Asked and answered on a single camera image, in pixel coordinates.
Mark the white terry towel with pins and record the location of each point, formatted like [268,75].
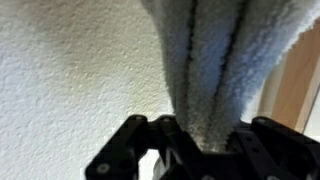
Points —
[218,53]

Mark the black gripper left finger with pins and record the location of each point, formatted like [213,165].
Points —
[119,158]

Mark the wood framed wall mirror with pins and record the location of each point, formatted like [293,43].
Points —
[290,90]

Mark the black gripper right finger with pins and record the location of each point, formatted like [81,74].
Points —
[268,150]

